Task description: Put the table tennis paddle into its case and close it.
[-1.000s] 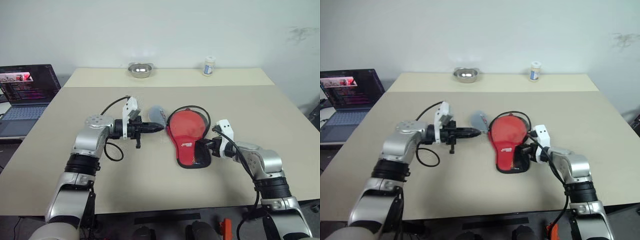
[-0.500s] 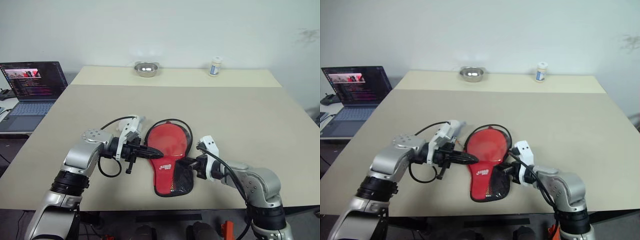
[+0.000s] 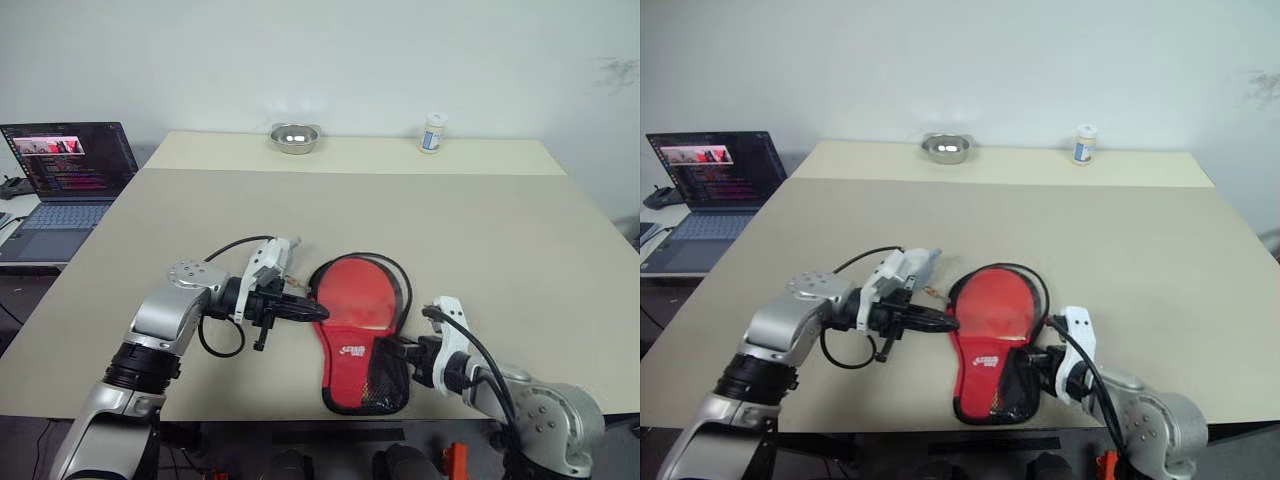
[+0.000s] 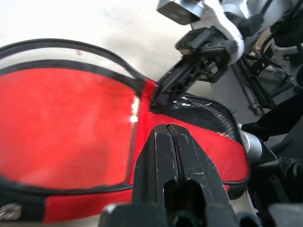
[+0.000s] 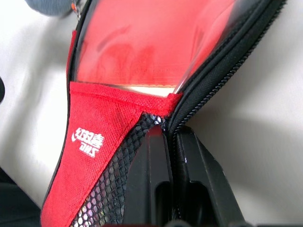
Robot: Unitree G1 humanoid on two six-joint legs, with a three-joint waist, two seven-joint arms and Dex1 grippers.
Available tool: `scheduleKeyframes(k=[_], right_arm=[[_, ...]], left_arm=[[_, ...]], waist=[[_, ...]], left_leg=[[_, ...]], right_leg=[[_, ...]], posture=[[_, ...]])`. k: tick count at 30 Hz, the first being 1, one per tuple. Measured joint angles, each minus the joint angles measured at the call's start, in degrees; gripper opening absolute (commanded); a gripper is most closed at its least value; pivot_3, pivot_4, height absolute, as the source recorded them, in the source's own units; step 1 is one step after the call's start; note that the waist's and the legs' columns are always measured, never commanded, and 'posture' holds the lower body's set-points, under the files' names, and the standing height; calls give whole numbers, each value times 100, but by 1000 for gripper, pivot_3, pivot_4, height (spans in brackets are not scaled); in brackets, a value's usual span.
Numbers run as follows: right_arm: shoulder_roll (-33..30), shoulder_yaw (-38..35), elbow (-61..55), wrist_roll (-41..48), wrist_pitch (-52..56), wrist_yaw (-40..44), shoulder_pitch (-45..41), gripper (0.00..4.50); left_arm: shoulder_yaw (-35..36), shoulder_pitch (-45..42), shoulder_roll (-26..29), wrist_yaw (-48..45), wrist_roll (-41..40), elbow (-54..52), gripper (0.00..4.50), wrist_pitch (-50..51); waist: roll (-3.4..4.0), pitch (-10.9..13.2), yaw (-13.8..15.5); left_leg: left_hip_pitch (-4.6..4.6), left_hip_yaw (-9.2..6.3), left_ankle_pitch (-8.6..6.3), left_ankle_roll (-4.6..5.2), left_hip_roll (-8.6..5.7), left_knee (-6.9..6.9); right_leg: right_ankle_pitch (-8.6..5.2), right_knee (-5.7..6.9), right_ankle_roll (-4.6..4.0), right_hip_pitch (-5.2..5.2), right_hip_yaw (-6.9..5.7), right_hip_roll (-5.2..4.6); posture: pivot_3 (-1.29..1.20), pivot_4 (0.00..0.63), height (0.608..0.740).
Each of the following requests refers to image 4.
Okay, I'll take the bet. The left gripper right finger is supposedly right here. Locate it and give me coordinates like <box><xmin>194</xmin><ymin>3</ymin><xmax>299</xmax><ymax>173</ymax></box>
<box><xmin>169</xmin><ymin>123</ymin><xmax>234</xmax><ymax>214</ymax></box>

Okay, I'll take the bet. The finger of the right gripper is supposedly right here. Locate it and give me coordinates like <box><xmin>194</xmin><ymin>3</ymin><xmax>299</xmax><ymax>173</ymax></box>
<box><xmin>151</xmin><ymin>62</ymin><xmax>210</xmax><ymax>107</ymax></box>
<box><xmin>155</xmin><ymin>56</ymin><xmax>198</xmax><ymax>94</ymax></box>

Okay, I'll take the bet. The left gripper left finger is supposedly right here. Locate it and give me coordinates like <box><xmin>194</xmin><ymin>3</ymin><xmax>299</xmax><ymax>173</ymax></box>
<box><xmin>132</xmin><ymin>123</ymin><xmax>177</xmax><ymax>204</ymax></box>

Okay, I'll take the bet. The black paddle cover bag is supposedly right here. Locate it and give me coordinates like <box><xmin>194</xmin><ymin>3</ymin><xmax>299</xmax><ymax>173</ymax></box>
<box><xmin>0</xmin><ymin>38</ymin><xmax>251</xmax><ymax>224</ymax></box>

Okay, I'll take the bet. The silver and black robot body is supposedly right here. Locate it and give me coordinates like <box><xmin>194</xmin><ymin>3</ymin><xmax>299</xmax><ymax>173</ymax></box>
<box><xmin>236</xmin><ymin>98</ymin><xmax>303</xmax><ymax>227</ymax></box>

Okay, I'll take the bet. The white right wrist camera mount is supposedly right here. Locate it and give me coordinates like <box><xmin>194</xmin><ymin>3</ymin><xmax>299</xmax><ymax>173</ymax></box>
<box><xmin>156</xmin><ymin>0</ymin><xmax>246</xmax><ymax>65</ymax></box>

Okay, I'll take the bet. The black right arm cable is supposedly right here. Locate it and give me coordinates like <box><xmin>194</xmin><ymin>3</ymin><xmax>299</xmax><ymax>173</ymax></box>
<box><xmin>259</xmin><ymin>28</ymin><xmax>291</xmax><ymax>70</ymax></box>

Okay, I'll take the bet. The black table leg frame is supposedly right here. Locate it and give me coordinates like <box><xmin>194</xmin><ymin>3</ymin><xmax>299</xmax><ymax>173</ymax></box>
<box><xmin>236</xmin><ymin>55</ymin><xmax>303</xmax><ymax>115</ymax></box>

